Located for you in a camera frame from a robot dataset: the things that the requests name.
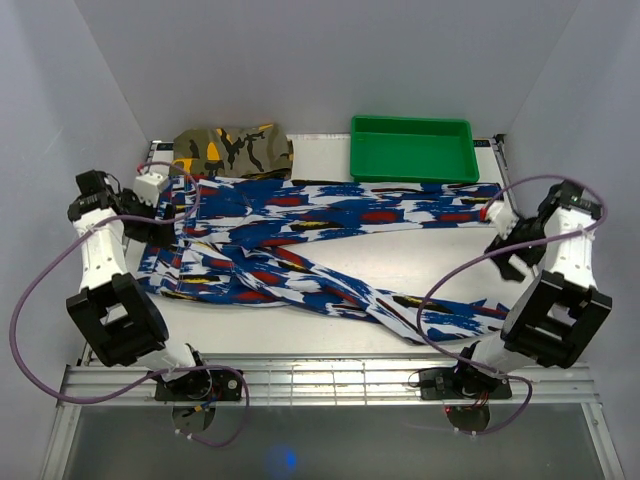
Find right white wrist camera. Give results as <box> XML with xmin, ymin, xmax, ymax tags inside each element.
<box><xmin>480</xmin><ymin>201</ymin><xmax>520</xmax><ymax>239</ymax></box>

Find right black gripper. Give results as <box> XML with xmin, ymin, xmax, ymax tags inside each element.
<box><xmin>483</xmin><ymin>211</ymin><xmax>548</xmax><ymax>284</ymax></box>

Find aluminium table edge rail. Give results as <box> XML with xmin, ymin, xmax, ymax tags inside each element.
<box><xmin>62</xmin><ymin>355</ymin><xmax>600</xmax><ymax>406</ymax></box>

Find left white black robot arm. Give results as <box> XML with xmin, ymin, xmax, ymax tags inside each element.
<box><xmin>66</xmin><ymin>170</ymin><xmax>213</xmax><ymax>400</ymax></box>

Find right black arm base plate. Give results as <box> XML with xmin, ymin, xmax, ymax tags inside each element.
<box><xmin>418</xmin><ymin>367</ymin><xmax>512</xmax><ymax>400</ymax></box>

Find folded camouflage trousers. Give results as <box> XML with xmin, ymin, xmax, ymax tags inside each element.
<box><xmin>169</xmin><ymin>123</ymin><xmax>294</xmax><ymax>180</ymax></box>

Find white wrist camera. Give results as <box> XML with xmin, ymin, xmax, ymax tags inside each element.
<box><xmin>133</xmin><ymin>171</ymin><xmax>169</xmax><ymax>207</ymax></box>
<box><xmin>480</xmin><ymin>201</ymin><xmax>520</xmax><ymax>239</ymax></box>

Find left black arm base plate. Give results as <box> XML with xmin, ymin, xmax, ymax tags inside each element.
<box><xmin>153</xmin><ymin>369</ymin><xmax>243</xmax><ymax>402</ymax></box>

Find green plastic tray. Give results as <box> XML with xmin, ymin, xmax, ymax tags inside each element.
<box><xmin>350</xmin><ymin>115</ymin><xmax>480</xmax><ymax>184</ymax></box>

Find blue white red patterned trousers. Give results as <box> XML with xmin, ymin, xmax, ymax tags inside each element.
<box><xmin>137</xmin><ymin>174</ymin><xmax>511</xmax><ymax>346</ymax></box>

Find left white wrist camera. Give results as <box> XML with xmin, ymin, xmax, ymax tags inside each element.
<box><xmin>133</xmin><ymin>171</ymin><xmax>169</xmax><ymax>207</ymax></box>

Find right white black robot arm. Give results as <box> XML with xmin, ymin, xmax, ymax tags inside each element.
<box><xmin>451</xmin><ymin>181</ymin><xmax>612</xmax><ymax>397</ymax></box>

